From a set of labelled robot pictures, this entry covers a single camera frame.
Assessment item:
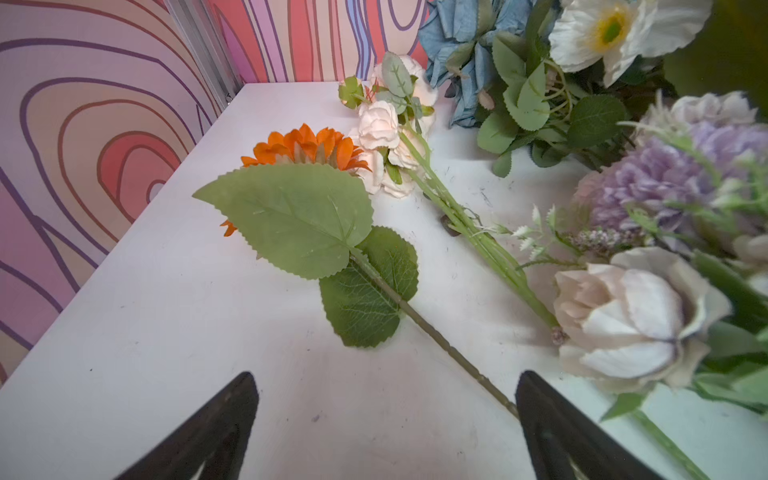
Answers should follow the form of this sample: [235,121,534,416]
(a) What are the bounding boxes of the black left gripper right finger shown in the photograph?
[516,371,659,480]

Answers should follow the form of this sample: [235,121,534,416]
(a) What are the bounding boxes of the orange gerbera flower stem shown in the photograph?
[192,162,519,417]

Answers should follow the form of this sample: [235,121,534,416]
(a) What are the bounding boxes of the cream rose spray stem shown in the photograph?
[338,52,557,330]

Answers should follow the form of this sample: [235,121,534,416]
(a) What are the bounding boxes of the white poppy flower stem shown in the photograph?
[477,1,713,177]

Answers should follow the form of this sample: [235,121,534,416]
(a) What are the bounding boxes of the purple and pink mixed bouquet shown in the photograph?
[513,91,767,479]

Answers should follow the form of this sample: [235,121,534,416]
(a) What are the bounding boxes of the dusty blue hydrangea stem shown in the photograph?
[418,0,535,127]

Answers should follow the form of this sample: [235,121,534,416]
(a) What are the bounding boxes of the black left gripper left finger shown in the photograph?
[118,371,259,479]

